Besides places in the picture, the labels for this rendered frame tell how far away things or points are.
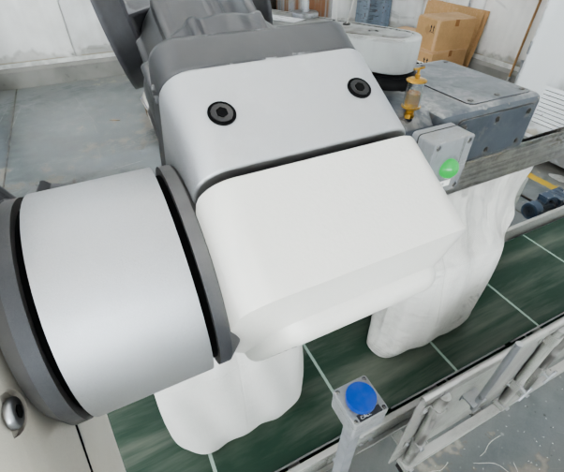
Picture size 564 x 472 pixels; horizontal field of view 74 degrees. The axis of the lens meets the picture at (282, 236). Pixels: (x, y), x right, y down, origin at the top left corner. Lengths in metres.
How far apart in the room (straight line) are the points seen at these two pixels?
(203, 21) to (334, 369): 1.26
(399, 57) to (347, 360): 1.02
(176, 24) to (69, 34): 5.43
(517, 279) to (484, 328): 0.35
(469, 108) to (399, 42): 0.15
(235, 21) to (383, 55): 0.51
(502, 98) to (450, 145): 0.19
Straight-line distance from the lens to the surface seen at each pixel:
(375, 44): 0.69
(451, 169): 0.59
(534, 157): 1.28
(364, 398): 0.80
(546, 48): 3.70
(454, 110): 0.66
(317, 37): 0.17
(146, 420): 1.35
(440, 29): 5.02
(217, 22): 0.20
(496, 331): 1.65
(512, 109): 0.75
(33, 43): 5.67
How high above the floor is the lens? 1.56
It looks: 40 degrees down
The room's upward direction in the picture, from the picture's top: straight up
